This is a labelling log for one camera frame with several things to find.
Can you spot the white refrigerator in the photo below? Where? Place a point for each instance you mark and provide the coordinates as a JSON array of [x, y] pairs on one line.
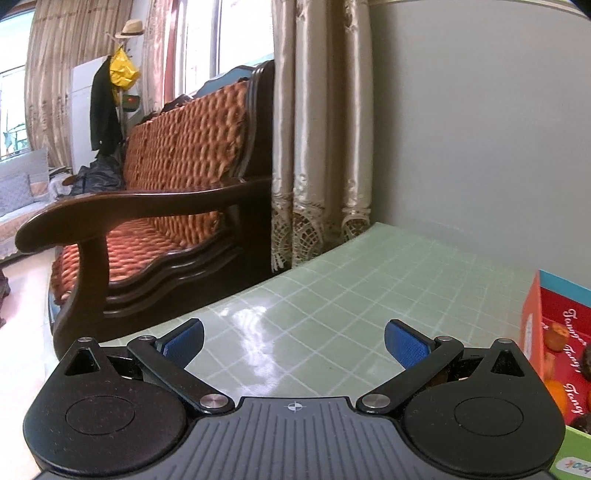
[[81, 115]]

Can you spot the straw hat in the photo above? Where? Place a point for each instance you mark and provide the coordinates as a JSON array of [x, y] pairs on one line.
[[130, 28]]

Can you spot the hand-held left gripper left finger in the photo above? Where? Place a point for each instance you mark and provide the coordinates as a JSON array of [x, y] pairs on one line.
[[182, 341]]

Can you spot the wooden sofa orange woven cushion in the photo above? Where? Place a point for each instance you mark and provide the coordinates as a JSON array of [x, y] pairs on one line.
[[184, 147]]

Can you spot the carrot chunk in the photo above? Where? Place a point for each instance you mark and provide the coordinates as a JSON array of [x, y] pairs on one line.
[[556, 336]]

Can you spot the mandarin orange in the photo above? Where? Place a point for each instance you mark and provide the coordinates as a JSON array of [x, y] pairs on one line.
[[555, 396]]

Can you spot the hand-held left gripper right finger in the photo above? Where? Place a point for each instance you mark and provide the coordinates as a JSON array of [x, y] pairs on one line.
[[406, 344]]

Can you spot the grey fabric sofa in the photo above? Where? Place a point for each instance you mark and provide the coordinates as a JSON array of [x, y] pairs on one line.
[[23, 198]]

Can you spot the beige satin curtain lace hem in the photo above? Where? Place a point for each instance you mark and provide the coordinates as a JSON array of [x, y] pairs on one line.
[[318, 138]]

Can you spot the colourful cardboard box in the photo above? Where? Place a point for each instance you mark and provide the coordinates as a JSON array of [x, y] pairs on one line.
[[531, 314]]

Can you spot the black coat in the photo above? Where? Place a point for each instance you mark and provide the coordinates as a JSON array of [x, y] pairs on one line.
[[104, 110]]

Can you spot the small dark water chestnut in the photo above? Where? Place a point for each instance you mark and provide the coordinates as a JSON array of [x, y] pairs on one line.
[[587, 356]]

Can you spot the window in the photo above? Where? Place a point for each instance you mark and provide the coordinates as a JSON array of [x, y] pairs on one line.
[[235, 37]]

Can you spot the black bag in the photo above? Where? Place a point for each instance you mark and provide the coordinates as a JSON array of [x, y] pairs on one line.
[[99, 177]]

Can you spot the yellow bag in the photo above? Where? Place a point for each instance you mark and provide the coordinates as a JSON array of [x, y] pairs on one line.
[[123, 69]]

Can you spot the brown sheer curtain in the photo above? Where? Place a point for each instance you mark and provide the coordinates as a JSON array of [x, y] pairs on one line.
[[60, 46]]

